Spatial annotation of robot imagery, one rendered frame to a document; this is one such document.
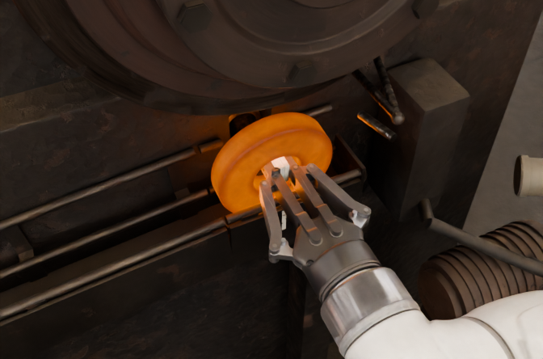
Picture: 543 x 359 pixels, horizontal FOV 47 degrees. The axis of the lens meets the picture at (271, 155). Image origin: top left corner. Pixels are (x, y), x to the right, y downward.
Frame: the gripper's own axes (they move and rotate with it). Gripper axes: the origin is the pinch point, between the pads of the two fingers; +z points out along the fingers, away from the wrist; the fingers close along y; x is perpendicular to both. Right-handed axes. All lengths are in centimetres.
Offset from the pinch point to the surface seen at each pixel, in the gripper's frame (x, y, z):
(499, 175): -79, 87, 28
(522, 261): -20.2, 32.6, -18.1
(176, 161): -1.8, -10.6, 5.4
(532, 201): -78, 89, 16
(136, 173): -1.9, -15.8, 5.7
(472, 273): -23.2, 26.5, -15.5
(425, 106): 2.5, 20.5, -2.6
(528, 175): -8.0, 34.0, -11.8
